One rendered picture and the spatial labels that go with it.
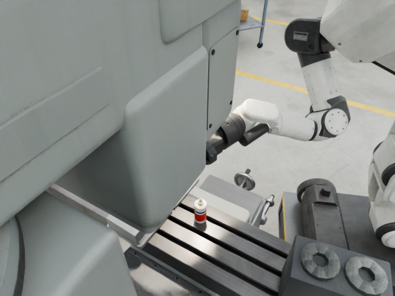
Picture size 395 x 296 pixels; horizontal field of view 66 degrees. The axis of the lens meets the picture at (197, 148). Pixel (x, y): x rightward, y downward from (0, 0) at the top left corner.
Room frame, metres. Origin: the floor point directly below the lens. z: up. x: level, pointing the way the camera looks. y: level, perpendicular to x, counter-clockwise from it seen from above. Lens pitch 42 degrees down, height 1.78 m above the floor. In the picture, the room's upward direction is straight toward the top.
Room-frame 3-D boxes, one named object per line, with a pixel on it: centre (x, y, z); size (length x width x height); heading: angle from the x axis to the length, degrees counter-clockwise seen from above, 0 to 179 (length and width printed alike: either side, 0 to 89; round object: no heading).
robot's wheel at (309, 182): (1.04, -0.64, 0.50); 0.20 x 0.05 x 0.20; 81
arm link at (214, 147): (0.63, -0.04, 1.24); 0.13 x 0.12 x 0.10; 41
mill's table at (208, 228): (0.59, 0.07, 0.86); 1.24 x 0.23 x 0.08; 60
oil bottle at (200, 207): (0.60, -0.01, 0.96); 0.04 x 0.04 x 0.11
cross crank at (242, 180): (1.00, -0.22, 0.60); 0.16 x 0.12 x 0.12; 150
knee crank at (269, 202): (0.95, -0.36, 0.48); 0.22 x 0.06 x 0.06; 150
